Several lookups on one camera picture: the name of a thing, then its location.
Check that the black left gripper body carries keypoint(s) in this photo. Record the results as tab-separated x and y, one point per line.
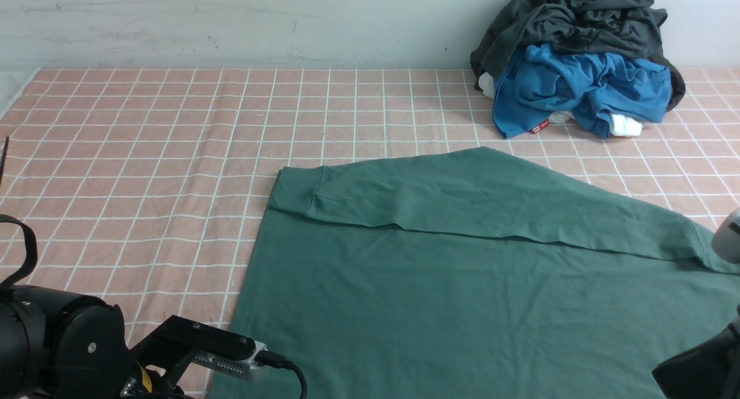
137	381

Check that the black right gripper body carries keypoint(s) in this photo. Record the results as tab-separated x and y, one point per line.
709	370

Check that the green long-sleeved shirt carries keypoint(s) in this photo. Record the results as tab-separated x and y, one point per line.
476	274

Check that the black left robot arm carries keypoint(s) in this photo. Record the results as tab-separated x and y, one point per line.
57	344

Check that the pink checkered tablecloth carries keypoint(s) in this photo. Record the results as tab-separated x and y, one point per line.
146	187

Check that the blue crumpled garment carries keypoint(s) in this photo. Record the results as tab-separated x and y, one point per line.
593	86

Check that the dark grey crumpled garment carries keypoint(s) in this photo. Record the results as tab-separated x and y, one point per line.
631	28

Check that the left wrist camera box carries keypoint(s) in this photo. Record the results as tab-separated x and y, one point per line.
178	343

